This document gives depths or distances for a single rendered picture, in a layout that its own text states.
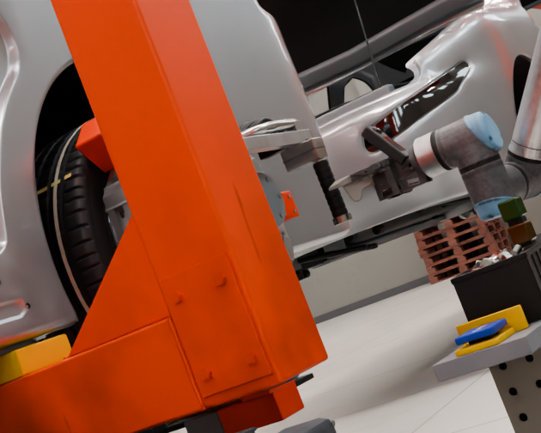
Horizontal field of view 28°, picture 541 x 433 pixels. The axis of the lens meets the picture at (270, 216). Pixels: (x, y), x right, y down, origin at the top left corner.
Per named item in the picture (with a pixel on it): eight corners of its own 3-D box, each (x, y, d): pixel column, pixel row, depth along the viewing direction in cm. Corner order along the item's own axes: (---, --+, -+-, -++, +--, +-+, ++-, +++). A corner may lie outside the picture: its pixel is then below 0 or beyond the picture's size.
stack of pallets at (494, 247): (517, 251, 1617) (495, 199, 1624) (501, 259, 1547) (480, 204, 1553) (447, 276, 1673) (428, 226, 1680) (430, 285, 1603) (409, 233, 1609)
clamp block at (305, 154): (297, 171, 249) (288, 149, 249) (329, 156, 244) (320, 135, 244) (287, 173, 244) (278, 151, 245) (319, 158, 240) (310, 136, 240)
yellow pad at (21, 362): (27, 376, 213) (17, 353, 213) (75, 356, 205) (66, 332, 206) (-26, 396, 201) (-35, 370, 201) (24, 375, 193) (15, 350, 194)
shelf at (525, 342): (518, 326, 213) (512, 312, 213) (599, 300, 204) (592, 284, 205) (438, 383, 176) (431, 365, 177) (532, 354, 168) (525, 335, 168)
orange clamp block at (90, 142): (111, 150, 229) (81, 125, 224) (137, 136, 225) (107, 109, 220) (104, 173, 225) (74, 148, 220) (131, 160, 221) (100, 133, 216)
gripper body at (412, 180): (376, 203, 233) (424, 182, 226) (361, 166, 233) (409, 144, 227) (391, 198, 239) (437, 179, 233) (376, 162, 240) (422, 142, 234)
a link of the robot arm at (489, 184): (536, 203, 225) (513, 148, 226) (509, 215, 217) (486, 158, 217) (499, 216, 232) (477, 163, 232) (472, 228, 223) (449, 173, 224)
